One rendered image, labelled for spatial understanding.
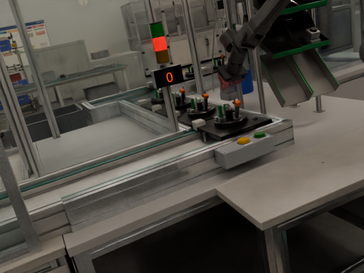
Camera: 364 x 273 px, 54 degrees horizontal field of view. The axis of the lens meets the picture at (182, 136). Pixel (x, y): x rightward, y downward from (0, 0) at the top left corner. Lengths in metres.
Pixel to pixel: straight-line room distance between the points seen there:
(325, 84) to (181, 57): 9.20
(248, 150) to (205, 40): 9.85
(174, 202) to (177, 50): 9.63
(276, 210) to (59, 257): 0.64
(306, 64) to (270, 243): 0.92
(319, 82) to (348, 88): 0.98
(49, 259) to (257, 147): 0.75
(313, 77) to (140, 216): 0.99
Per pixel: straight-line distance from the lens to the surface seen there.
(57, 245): 1.16
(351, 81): 2.68
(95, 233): 1.14
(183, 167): 1.24
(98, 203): 1.17
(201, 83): 2.64
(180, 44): 10.74
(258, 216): 1.04
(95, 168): 1.42
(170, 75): 1.45
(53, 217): 1.18
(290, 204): 1.08
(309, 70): 1.72
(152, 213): 1.15
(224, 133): 1.38
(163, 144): 1.48
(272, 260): 1.12
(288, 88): 1.60
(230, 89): 1.45
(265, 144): 1.30
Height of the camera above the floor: 1.41
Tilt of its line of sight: 18 degrees down
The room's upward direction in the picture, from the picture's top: 12 degrees counter-clockwise
